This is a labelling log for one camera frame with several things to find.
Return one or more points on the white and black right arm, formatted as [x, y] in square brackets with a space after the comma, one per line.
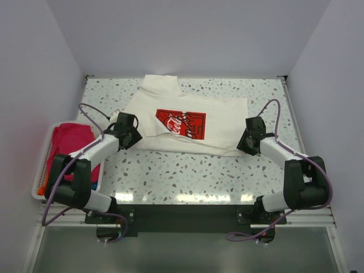
[305, 184]

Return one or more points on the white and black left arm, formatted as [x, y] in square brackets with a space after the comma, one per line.
[70, 177]

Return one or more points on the white t-shirt red print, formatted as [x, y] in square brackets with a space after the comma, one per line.
[174, 121]

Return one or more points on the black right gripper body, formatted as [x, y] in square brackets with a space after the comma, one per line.
[243, 144]

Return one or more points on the orange garment in basket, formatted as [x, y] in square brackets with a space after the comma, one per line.
[41, 190]

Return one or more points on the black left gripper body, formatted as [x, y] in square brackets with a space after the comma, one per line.
[134, 137]

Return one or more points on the white plastic laundry basket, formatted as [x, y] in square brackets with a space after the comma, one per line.
[40, 175]

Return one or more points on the aluminium frame rail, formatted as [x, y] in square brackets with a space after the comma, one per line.
[146, 177]

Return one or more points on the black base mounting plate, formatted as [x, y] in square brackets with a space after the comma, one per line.
[131, 220]

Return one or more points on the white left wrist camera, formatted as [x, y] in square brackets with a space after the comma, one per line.
[114, 116]

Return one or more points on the pink t-shirt in basket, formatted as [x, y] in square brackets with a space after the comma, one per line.
[68, 138]

